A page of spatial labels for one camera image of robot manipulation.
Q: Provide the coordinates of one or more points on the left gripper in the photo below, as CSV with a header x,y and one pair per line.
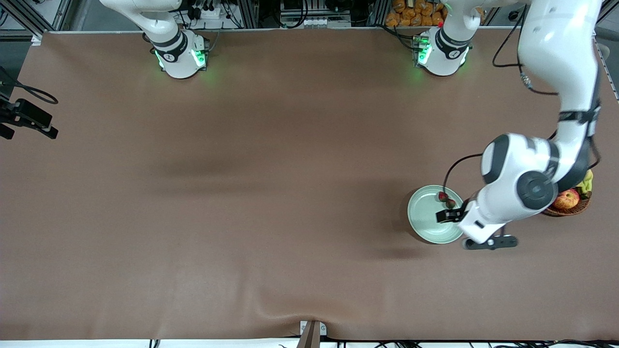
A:
x,y
456,213

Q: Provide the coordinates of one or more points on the red strawberry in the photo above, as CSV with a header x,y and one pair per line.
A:
x,y
450,203
442,196

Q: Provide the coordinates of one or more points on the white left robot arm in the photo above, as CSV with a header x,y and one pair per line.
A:
x,y
561,48

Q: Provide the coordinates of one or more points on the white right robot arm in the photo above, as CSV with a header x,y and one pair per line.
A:
x,y
181,63

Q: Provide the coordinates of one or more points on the pale green round plate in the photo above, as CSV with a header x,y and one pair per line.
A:
x,y
423,217

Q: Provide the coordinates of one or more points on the red yellow apple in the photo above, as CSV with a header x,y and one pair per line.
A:
x,y
568,199

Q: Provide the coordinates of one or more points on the brown wicker basket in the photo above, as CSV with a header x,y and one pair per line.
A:
x,y
575,210

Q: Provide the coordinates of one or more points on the yellow banana bunch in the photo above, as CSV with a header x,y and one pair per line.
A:
x,y
587,183

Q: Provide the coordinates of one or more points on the white power strip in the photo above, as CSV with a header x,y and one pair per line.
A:
x,y
210,13

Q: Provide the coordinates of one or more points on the brown table cover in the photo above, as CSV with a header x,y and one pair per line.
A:
x,y
290,145

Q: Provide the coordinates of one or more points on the bag of orange bread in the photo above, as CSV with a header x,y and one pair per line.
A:
x,y
411,14

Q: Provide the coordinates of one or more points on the aluminium frame post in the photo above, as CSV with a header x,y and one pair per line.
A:
x,y
22,19
379,12
249,12

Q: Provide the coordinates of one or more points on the metal table clamp bracket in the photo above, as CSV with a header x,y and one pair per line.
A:
x,y
312,333

